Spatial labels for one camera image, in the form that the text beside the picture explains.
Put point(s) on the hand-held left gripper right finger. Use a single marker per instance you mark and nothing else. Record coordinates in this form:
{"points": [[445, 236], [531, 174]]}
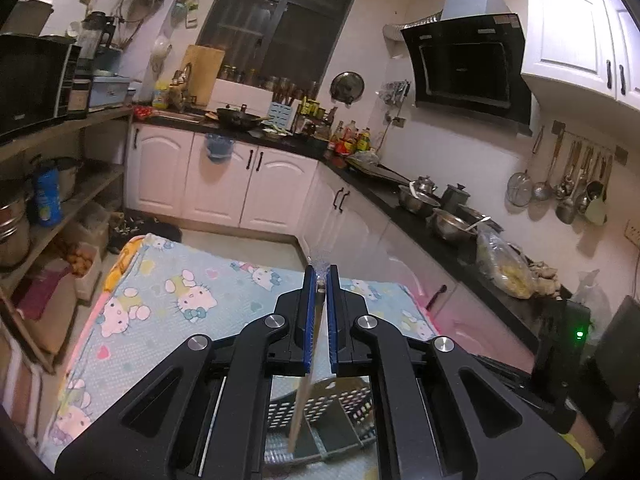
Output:
{"points": [[333, 310]]}

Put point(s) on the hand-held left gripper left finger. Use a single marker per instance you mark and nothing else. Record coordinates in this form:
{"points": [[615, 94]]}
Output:
{"points": [[311, 310]]}

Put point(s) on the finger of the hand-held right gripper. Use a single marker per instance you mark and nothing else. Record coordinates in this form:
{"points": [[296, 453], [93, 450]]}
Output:
{"points": [[510, 371]]}

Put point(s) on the green perforated utensil holder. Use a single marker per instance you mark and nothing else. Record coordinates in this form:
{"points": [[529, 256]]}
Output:
{"points": [[327, 405]]}

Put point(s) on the plastic-wrapped wooden chopsticks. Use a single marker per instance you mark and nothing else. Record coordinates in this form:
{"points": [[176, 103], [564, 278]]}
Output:
{"points": [[299, 410]]}

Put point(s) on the person's right forearm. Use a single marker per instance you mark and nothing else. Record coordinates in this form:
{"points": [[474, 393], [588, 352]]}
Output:
{"points": [[590, 435]]}

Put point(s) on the clear plastic bag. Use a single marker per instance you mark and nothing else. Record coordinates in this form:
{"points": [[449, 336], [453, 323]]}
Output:
{"points": [[590, 292]]}

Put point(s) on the pile of ginger roots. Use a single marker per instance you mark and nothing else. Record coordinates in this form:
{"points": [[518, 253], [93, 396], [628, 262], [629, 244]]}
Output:
{"points": [[546, 277]]}

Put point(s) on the plastic bag of yellow food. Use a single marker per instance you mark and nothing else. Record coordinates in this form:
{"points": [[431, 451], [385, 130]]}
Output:
{"points": [[507, 270]]}

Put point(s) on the white base cabinets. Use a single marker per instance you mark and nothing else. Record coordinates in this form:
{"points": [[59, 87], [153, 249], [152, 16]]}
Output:
{"points": [[280, 190]]}

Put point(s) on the black kitchen countertop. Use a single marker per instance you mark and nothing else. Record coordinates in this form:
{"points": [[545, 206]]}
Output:
{"points": [[450, 255]]}

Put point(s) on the cartoon cat printed blanket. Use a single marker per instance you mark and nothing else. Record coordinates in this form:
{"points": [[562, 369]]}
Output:
{"points": [[175, 320]]}

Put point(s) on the steel bowl with spoon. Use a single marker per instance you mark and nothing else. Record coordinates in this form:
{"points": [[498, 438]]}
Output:
{"points": [[450, 225]]}

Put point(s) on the light green scoop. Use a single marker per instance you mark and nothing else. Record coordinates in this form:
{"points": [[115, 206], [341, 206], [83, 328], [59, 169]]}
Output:
{"points": [[596, 210]]}

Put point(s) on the steel kettle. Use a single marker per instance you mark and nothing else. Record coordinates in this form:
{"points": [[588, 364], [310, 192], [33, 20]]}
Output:
{"points": [[426, 185]]}

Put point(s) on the dark lidded pot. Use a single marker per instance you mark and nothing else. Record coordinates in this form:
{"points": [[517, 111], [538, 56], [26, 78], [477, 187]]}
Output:
{"points": [[454, 199]]}

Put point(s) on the cluster of sauce bottles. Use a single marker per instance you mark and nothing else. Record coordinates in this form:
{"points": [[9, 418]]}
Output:
{"points": [[350, 140]]}

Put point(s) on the hanging mesh strainer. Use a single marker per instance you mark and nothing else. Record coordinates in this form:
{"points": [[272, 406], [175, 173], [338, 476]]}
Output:
{"points": [[519, 189]]}

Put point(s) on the row of hanging ladles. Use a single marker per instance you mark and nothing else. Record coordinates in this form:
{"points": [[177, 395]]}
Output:
{"points": [[575, 175]]}

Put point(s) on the blue hanging towel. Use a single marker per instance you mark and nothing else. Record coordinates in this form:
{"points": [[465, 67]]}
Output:
{"points": [[219, 147]]}

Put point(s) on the spice jar rack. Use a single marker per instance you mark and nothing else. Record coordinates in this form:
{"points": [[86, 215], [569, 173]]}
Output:
{"points": [[316, 117]]}

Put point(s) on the blue knife block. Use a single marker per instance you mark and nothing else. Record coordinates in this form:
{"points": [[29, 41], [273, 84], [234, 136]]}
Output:
{"points": [[282, 116]]}

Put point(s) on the black wok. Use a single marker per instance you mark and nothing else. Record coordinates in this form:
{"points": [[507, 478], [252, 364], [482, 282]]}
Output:
{"points": [[240, 117]]}

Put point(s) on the hanging pot lid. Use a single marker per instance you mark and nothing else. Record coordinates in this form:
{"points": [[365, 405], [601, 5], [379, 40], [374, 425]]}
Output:
{"points": [[346, 87]]}

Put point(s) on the hanging small tool bundle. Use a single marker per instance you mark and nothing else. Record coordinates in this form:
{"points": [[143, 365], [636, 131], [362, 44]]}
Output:
{"points": [[395, 92]]}

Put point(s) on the box of potatoes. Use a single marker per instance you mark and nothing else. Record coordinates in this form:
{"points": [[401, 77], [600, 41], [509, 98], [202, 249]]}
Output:
{"points": [[82, 265]]}

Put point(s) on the row of glass jars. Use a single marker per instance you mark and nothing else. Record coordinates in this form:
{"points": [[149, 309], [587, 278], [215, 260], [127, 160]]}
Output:
{"points": [[260, 79]]}

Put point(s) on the red packets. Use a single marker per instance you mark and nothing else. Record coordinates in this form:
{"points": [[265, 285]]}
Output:
{"points": [[142, 112]]}

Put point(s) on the wooden cutting board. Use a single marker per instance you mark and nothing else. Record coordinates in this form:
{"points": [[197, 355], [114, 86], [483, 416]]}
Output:
{"points": [[202, 72]]}

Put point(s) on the yellow bottle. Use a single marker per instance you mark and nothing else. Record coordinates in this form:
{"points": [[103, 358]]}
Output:
{"points": [[160, 96]]}

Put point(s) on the metal faucet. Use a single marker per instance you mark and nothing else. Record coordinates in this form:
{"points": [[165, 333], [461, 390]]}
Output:
{"points": [[184, 80]]}

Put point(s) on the cardboard box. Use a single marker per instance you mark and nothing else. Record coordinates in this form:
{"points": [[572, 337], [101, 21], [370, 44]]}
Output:
{"points": [[47, 305]]}

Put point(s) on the black range hood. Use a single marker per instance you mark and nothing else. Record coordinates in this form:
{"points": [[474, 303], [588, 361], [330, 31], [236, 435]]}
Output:
{"points": [[465, 70]]}

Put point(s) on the steel pot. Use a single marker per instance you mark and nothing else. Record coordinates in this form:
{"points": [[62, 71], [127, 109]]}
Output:
{"points": [[67, 175]]}

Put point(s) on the blue plastic bag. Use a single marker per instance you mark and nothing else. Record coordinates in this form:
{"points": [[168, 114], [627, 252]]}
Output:
{"points": [[47, 197]]}

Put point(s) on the dark kitchen window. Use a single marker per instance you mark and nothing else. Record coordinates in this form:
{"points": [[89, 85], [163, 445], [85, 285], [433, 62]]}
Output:
{"points": [[280, 25]]}

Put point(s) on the light blue container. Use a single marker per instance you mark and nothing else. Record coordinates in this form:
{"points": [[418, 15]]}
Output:
{"points": [[111, 91]]}

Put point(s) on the white hanging bag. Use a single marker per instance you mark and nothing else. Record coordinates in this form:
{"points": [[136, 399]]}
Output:
{"points": [[161, 52]]}

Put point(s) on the wooden shelf unit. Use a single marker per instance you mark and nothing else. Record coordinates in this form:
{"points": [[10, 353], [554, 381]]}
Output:
{"points": [[65, 127]]}

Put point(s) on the large steel stockpot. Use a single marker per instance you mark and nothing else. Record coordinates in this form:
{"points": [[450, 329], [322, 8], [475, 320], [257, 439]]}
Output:
{"points": [[12, 230]]}

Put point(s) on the black blender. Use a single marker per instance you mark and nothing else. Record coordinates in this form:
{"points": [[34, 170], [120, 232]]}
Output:
{"points": [[93, 35]]}

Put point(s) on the black microwave oven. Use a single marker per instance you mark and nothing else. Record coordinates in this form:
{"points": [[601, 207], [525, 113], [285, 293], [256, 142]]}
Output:
{"points": [[30, 85]]}

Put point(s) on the yellow wall socket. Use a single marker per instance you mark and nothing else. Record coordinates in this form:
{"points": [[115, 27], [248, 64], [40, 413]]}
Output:
{"points": [[633, 232]]}

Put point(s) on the white wall cabinet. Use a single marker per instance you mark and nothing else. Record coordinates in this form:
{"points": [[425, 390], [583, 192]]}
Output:
{"points": [[570, 35]]}

